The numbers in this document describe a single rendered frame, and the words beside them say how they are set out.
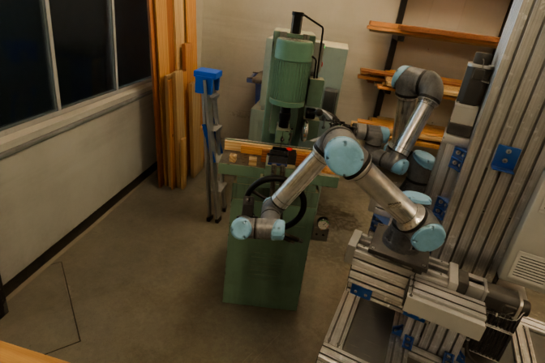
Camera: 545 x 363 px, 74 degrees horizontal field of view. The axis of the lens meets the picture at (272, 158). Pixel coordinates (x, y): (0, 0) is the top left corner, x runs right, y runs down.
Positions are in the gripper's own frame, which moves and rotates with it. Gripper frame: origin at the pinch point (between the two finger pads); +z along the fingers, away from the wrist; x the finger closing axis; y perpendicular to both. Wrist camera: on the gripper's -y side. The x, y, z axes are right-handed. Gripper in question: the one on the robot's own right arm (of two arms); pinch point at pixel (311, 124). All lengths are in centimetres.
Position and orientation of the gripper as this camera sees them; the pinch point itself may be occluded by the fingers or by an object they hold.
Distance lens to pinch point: 170.9
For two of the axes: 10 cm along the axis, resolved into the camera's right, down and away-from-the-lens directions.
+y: 0.0, 1.6, -9.9
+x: -1.4, 9.8, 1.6
